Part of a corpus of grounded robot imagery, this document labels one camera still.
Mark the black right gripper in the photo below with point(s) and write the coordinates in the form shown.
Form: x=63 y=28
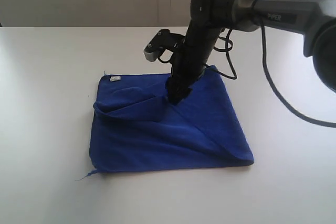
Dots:
x=188 y=64

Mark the blue towel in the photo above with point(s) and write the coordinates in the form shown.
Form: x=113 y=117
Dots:
x=136 y=129

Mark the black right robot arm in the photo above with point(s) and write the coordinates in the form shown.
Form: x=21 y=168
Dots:
x=314 y=19

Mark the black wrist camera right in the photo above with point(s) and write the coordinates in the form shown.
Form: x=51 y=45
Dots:
x=162 y=41

